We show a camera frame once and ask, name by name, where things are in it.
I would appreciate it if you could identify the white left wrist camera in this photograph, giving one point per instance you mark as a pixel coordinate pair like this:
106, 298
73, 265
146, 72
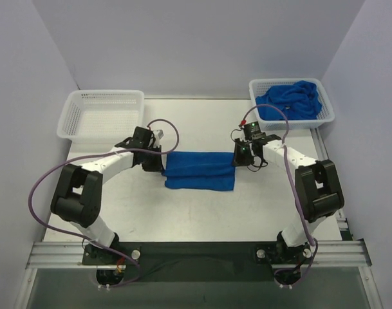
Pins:
158, 134

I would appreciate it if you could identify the white basket with towels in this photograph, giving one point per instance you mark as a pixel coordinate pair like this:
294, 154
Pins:
268, 116

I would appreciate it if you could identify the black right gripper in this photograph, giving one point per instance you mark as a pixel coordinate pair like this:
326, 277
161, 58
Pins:
241, 156

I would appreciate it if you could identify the blue towel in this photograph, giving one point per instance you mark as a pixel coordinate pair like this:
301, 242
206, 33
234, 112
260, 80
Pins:
200, 170

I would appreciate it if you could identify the empty white plastic basket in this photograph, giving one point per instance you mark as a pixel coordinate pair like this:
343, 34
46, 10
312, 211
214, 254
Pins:
101, 116

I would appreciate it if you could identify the crumpled blue towels pile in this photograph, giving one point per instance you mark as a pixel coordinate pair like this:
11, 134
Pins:
298, 101

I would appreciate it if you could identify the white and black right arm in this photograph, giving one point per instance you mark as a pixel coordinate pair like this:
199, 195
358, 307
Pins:
315, 183

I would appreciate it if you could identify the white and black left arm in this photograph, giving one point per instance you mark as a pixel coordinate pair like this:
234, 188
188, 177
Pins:
78, 195

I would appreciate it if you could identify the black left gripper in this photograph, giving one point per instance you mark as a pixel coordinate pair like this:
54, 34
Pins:
155, 161

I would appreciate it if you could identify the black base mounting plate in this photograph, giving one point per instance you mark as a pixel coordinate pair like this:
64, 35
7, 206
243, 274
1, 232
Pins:
203, 262

